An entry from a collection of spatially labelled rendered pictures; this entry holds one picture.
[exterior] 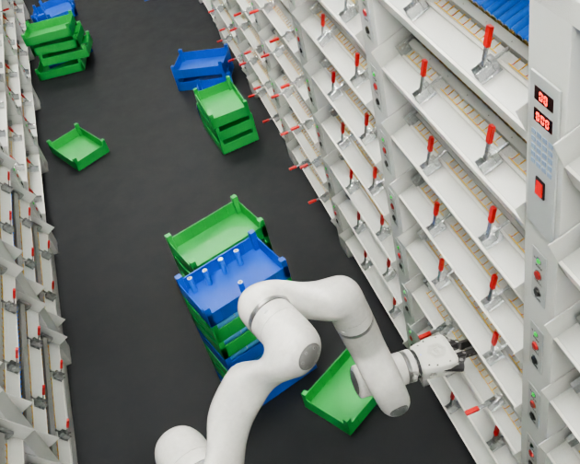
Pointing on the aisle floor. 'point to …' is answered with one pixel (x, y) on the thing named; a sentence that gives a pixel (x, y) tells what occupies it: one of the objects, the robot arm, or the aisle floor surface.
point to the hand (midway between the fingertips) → (469, 347)
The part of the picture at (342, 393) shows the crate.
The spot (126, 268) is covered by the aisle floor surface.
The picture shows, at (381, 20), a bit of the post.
